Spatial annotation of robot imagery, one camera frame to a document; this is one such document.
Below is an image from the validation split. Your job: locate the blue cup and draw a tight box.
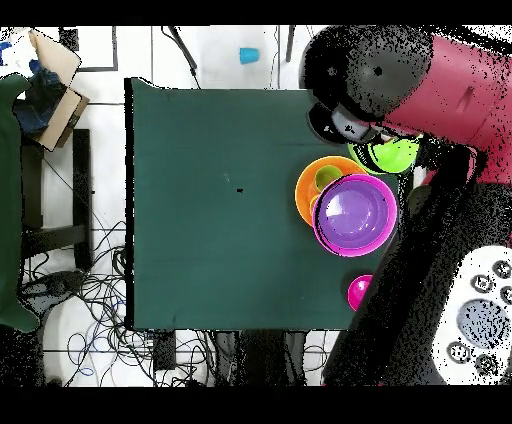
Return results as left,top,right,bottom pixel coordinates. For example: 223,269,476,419
239,46,261,66

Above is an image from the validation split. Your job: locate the cardboard box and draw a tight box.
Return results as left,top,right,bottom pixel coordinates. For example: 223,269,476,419
26,28,91,152

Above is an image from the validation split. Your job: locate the black tripod leg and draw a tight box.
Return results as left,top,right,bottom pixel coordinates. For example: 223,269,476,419
284,25,298,64
160,25,202,90

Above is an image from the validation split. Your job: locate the dark green table cloth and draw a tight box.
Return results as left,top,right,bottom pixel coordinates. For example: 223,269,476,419
124,76,401,332

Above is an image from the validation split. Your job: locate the small crimson bowl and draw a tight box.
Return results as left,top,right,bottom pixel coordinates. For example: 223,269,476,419
346,274,374,312

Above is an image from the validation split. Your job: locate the dark blue fabric bundle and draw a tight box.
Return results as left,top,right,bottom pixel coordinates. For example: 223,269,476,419
13,59,67,137

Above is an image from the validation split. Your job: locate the tangle of black cables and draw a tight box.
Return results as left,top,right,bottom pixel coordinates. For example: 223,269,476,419
21,219,213,387

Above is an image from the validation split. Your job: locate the large orange bowl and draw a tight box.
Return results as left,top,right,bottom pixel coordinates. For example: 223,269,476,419
294,155,367,227

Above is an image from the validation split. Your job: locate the black stool frame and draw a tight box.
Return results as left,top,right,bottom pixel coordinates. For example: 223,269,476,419
21,127,94,273

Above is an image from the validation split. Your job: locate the large pink bowl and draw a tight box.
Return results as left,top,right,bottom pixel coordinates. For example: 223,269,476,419
311,173,399,258

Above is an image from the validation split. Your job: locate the wide purple bowl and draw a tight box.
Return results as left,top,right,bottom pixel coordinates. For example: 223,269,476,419
318,178,390,250

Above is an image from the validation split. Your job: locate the black square frame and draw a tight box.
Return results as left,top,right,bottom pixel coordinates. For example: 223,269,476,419
58,25,120,74

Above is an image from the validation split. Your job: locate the green cup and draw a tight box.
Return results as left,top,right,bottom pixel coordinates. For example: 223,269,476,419
313,164,344,193

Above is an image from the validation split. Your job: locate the green cloth covered table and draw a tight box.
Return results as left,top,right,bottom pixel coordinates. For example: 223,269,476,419
0,73,41,333

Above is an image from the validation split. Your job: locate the black power adapter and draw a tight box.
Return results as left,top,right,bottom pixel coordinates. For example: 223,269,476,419
152,330,178,372

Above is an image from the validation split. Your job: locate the small green bowl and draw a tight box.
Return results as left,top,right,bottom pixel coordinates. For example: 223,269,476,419
346,135,422,176

